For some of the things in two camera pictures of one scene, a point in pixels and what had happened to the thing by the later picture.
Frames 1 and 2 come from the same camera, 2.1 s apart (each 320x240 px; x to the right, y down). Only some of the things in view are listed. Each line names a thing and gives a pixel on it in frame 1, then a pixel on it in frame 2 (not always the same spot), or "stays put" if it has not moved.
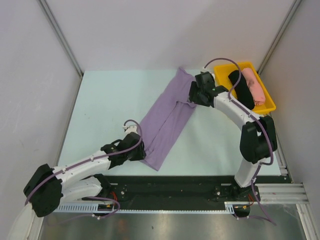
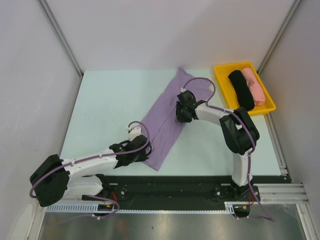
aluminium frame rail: [281, 193] stays put
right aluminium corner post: [295, 5] stays put
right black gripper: [193, 95] to [179, 117]
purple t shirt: [162, 129] stays put
